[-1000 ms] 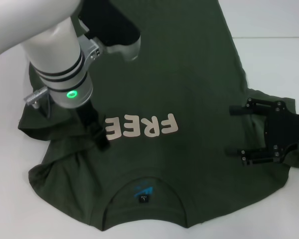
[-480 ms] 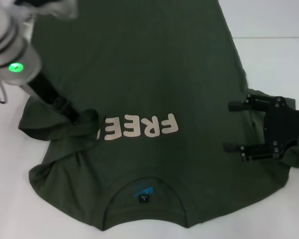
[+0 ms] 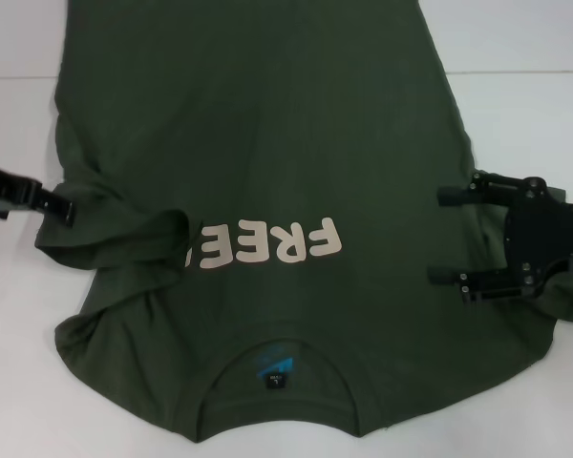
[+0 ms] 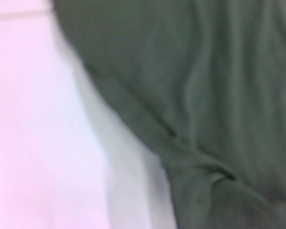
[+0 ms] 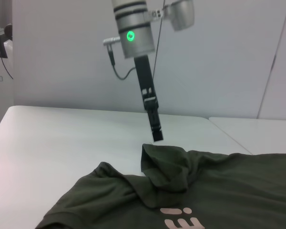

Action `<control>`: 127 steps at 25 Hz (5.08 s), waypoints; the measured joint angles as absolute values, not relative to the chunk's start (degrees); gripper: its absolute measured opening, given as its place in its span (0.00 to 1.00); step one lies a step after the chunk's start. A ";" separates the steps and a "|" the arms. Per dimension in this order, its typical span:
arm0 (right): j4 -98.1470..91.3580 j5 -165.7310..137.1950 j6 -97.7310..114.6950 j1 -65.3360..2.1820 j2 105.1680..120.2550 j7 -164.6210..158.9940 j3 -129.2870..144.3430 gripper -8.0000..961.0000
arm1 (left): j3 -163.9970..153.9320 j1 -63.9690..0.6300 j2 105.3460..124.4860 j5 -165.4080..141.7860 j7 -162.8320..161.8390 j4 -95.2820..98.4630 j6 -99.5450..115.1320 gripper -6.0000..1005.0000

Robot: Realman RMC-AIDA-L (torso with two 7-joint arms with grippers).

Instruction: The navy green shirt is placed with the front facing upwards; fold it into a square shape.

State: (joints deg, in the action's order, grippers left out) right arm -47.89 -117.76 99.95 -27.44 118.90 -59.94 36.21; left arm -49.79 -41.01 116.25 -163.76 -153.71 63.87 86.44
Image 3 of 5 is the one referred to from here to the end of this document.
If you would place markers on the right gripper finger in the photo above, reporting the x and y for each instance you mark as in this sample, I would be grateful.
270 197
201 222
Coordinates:
492 191
492 284

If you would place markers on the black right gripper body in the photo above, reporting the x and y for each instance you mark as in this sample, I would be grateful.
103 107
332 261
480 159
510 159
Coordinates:
549 234

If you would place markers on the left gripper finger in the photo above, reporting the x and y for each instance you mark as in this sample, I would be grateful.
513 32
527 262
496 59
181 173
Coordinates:
52 213
57 200

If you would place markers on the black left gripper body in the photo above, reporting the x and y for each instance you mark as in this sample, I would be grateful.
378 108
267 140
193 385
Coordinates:
9 186

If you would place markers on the dark green FREE! shirt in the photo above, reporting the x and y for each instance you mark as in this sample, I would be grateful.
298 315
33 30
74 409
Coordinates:
291 119

